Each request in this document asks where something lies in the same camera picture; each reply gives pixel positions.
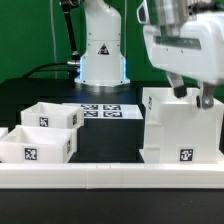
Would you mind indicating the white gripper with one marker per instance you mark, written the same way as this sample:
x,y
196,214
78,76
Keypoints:
x,y
186,37

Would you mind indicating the white drawer cabinet frame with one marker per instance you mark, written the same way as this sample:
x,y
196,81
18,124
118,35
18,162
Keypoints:
x,y
177,131

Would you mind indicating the white drawer box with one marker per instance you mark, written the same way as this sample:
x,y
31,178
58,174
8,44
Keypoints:
x,y
26,144
53,116

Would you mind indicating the white drawer box front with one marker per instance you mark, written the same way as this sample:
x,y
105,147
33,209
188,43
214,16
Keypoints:
x,y
26,144

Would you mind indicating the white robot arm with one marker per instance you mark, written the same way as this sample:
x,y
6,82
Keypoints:
x,y
94,29

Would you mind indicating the white marker base plate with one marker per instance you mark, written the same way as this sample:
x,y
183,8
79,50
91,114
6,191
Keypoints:
x,y
109,111

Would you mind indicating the white obstacle fence wall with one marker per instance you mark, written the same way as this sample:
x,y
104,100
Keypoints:
x,y
109,176

